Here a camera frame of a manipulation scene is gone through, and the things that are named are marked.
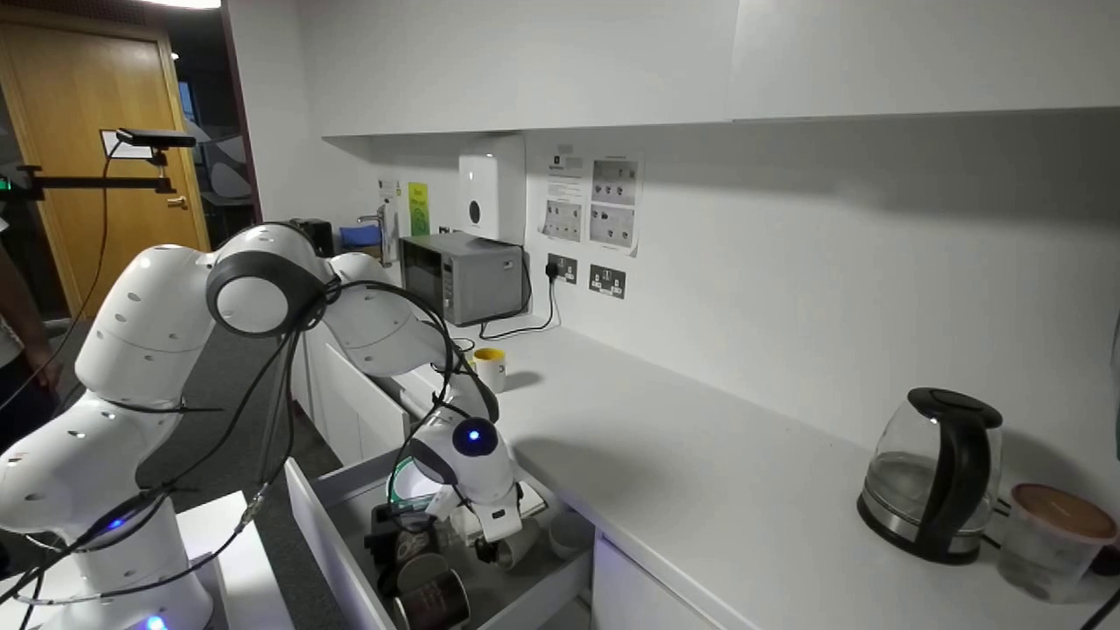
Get wooden door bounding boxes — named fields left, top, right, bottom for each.
left=0, top=10, right=212, bottom=325

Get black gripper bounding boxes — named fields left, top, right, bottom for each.
left=468, top=522, right=528, bottom=566

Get green rimmed white plate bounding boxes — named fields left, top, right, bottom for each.
left=384, top=462, right=424, bottom=516

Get yellow green notice sheet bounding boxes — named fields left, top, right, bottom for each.
left=402, top=179, right=433, bottom=243

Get black camera stand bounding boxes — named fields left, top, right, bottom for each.
left=0, top=162, right=179, bottom=329

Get white wall cabinets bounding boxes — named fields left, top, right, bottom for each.
left=224, top=0, right=1120, bottom=141

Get silver microwave oven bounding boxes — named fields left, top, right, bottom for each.
left=396, top=231, right=532, bottom=329

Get blue box stack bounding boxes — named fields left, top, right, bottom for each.
left=336, top=220, right=389, bottom=255

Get black camera on mount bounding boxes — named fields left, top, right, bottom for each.
left=101, top=122, right=198, bottom=162

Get black countertop appliance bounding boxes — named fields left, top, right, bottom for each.
left=291, top=216, right=336, bottom=255

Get white paper pouch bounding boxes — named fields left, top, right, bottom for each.
left=510, top=476, right=553, bottom=525

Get white paper towel dispenser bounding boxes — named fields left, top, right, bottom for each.
left=454, top=153, right=503, bottom=243

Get white tub brown lid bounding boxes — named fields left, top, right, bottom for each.
left=994, top=481, right=1120, bottom=610

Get black microwave power cable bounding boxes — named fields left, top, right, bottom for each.
left=477, top=266, right=567, bottom=346

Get tall white instruction notice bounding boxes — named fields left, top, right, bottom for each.
left=540, top=145, right=589, bottom=245

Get black mug with script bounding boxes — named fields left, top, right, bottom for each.
left=396, top=554, right=472, bottom=630

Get double wall socket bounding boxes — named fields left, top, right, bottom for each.
left=541, top=251, right=581, bottom=290
left=584, top=262, right=631, bottom=304

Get white kitchen counter unit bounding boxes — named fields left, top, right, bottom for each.
left=267, top=260, right=1120, bottom=630

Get glass electric kettle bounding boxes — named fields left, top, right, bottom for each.
left=854, top=386, right=1008, bottom=572

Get small picture notice sheet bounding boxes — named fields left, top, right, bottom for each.
left=589, top=157, right=639, bottom=210
left=584, top=202, right=639, bottom=251

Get white robot stand table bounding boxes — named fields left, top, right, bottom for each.
left=171, top=488, right=294, bottom=630

